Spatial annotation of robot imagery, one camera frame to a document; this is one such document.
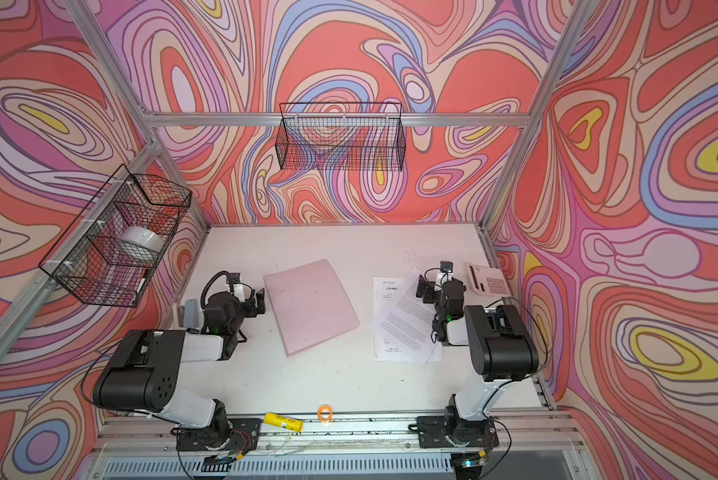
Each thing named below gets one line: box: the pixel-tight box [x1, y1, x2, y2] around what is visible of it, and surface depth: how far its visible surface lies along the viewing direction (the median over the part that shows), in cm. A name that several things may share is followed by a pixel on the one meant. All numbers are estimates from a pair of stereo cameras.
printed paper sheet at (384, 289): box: [372, 277, 443, 361], surface depth 92 cm
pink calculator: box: [466, 262, 510, 296], surface depth 103 cm
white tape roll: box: [120, 226, 165, 252], surface depth 75 cm
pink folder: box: [263, 259, 360, 357], surface depth 98 cm
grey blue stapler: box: [184, 299, 198, 328], surface depth 95 cm
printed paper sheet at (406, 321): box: [371, 267, 439, 364], surface depth 95 cm
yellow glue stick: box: [264, 412, 304, 433], surface depth 76 cm
